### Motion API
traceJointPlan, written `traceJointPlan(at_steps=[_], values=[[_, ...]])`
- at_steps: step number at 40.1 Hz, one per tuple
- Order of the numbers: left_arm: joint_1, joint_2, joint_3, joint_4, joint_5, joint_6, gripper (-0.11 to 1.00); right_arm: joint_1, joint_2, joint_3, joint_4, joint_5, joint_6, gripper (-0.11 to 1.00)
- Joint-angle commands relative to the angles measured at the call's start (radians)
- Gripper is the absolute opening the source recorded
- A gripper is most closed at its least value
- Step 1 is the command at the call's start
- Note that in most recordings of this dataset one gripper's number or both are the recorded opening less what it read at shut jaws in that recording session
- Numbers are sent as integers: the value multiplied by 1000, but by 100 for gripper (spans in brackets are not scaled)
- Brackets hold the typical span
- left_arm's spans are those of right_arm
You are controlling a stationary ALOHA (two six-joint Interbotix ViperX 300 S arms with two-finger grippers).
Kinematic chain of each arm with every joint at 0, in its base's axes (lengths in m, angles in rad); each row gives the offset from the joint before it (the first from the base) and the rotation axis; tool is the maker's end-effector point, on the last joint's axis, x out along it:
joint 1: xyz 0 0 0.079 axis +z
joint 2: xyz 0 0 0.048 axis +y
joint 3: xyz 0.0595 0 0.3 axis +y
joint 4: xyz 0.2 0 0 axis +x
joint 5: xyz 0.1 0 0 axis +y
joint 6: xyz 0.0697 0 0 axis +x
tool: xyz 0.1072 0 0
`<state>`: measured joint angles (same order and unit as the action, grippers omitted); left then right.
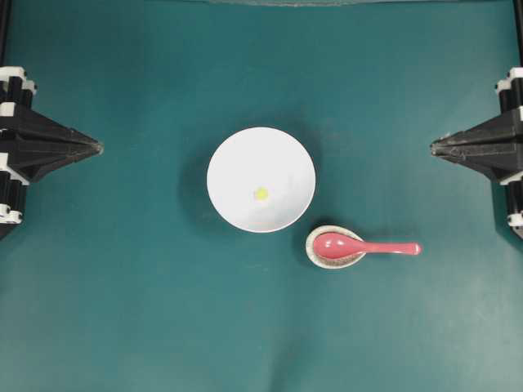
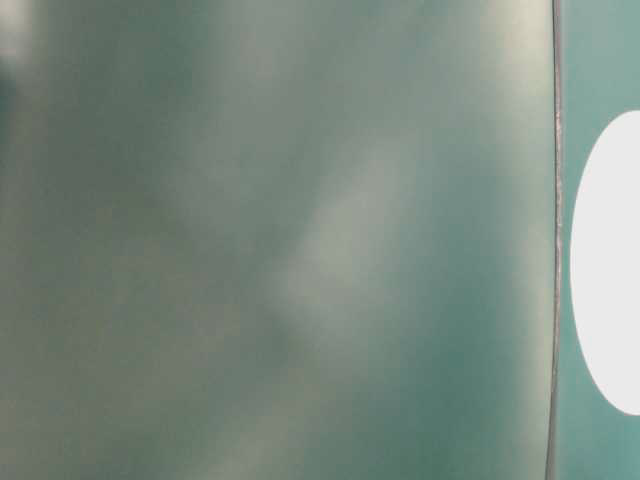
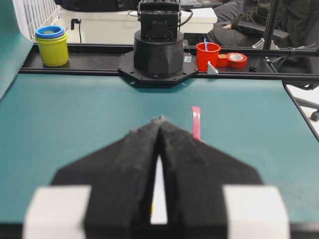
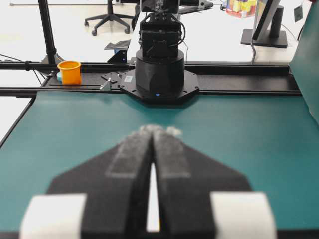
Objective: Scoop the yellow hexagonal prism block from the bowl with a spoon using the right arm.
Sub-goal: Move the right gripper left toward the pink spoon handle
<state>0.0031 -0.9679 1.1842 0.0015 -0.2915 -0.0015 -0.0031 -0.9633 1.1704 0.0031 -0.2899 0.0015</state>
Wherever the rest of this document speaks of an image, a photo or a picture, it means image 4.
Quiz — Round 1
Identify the orange plastic cup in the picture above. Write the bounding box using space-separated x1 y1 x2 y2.
57 61 82 85

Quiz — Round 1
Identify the black office chair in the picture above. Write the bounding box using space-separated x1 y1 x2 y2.
84 0 134 36

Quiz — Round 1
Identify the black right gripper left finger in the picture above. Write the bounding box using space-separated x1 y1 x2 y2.
19 131 152 239

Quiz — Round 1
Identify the light blue tape roll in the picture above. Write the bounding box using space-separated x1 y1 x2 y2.
56 72 62 82

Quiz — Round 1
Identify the box of colourful blocks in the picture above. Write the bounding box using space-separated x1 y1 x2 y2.
226 0 257 18

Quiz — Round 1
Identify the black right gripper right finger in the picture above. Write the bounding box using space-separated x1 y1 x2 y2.
153 127 277 239

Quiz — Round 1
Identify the black vertical frame pole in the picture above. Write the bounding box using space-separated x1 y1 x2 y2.
38 0 57 64

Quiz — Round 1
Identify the black monitor with stand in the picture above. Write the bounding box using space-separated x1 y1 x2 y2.
241 0 288 48

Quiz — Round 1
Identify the black mounting rail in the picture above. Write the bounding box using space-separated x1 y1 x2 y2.
0 62 300 98

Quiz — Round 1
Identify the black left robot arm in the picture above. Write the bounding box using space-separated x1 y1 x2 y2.
119 0 199 104

